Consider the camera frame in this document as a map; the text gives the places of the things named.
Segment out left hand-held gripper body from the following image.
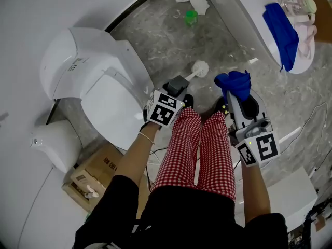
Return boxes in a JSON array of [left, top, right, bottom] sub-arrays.
[[144, 83, 186, 127]]

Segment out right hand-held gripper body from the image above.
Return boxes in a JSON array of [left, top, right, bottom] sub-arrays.
[[228, 119, 281, 168]]

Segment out blue knitted cleaning cloth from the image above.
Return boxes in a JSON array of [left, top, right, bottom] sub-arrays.
[[214, 70, 252, 102]]

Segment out white toilet brush grey handle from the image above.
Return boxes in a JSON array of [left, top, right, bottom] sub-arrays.
[[165, 60, 210, 98]]

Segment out person's left forearm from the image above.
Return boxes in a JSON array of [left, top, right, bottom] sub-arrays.
[[111, 124, 161, 189]]

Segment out person's right forearm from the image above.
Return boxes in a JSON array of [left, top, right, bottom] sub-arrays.
[[241, 162, 271, 224]]

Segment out white toilet with tank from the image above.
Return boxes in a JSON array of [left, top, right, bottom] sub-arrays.
[[39, 27, 155, 151]]

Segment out white tankless smart toilet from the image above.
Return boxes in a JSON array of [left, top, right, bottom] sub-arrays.
[[206, 0, 316, 74]]

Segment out black star-print slipper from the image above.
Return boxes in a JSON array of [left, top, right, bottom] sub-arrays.
[[214, 96, 230, 116], [181, 94, 195, 109]]

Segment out person's red checked trousers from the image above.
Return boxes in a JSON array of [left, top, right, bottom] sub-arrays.
[[151, 107, 236, 202]]

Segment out white rectangular appliance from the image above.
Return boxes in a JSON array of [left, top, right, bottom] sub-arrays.
[[259, 166, 319, 230]]

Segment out green plastic bottle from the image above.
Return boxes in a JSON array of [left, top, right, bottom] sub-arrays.
[[184, 10, 199, 27]]

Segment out blue folded towel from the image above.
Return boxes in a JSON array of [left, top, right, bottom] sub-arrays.
[[262, 3, 299, 73]]

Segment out torn brown cardboard box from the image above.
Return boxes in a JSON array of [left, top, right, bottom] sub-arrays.
[[61, 144, 125, 212]]

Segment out crumpled white paper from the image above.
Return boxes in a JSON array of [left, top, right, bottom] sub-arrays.
[[175, 0, 210, 15]]

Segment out person in black shirt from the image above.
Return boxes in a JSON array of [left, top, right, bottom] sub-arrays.
[[74, 175, 288, 249]]

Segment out white urinal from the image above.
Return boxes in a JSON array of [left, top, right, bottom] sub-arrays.
[[29, 119, 84, 174]]

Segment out crumpled white tissue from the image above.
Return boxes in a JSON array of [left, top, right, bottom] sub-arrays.
[[84, 184, 100, 199]]

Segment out clear bottle pale green cap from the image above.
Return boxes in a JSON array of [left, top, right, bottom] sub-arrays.
[[279, 0, 317, 22]]

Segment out thin metal bracelet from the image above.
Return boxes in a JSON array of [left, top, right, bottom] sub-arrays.
[[137, 131, 156, 145]]

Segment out white floor cable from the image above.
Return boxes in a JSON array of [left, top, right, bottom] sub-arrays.
[[279, 102, 329, 171]]

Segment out black floor cable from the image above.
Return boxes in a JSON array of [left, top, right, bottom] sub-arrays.
[[144, 149, 167, 191]]

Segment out pale pink fabric straps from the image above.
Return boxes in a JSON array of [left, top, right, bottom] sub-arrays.
[[272, 0, 317, 61]]

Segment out dark cable clutter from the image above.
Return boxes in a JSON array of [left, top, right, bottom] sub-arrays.
[[287, 188, 332, 249]]

